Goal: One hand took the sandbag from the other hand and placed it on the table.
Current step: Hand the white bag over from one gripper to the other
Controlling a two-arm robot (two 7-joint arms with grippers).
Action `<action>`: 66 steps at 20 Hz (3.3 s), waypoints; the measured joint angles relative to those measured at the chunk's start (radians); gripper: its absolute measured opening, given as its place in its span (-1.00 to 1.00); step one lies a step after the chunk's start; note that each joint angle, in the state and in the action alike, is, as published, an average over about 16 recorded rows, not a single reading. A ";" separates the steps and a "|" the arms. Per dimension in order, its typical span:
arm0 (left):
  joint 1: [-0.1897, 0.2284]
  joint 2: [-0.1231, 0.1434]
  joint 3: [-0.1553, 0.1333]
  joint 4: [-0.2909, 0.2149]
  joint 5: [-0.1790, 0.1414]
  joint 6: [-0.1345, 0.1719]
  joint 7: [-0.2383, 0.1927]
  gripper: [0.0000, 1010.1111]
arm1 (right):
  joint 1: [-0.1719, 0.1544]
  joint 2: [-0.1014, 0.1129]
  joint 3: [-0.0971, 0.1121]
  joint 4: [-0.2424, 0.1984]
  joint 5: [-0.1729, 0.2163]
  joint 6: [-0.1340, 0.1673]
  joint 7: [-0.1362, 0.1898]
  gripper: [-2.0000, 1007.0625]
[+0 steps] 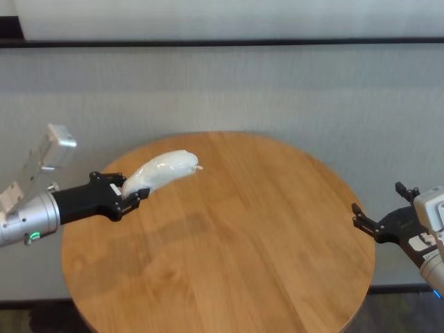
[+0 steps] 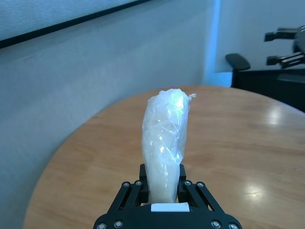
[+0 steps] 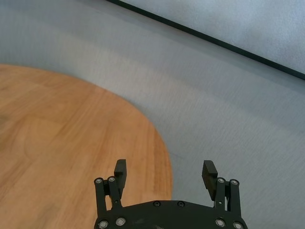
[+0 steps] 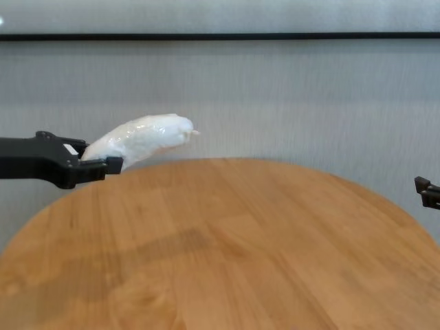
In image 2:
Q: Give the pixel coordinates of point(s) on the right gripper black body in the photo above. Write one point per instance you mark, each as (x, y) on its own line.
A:
(300, 38)

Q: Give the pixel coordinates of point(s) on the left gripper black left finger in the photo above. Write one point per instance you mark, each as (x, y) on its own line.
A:
(143, 183)

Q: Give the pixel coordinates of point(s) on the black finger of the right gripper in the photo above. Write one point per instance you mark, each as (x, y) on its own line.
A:
(283, 33)
(288, 60)

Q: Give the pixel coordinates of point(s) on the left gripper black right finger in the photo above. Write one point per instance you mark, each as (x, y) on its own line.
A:
(182, 190)

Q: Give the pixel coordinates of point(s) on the black wall rail strip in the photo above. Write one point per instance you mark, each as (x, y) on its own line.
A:
(71, 23)

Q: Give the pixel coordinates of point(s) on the black office chair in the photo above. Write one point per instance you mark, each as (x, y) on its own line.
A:
(238, 61)

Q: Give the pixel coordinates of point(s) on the white plastic-wrapped sandbag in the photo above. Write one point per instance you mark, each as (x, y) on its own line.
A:
(164, 133)

